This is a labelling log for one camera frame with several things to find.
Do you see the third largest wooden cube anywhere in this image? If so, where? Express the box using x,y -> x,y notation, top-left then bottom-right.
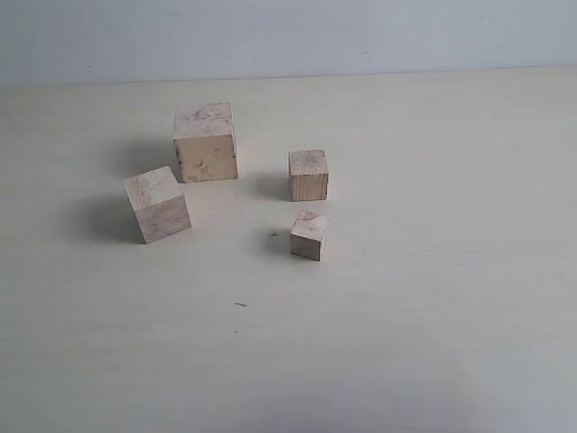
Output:
288,150 -> 329,202

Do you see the second largest wooden cube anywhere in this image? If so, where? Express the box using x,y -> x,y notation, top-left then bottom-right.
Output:
124,166 -> 192,244

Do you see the smallest wooden cube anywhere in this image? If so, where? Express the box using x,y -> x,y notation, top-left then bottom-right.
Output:
289,210 -> 329,262

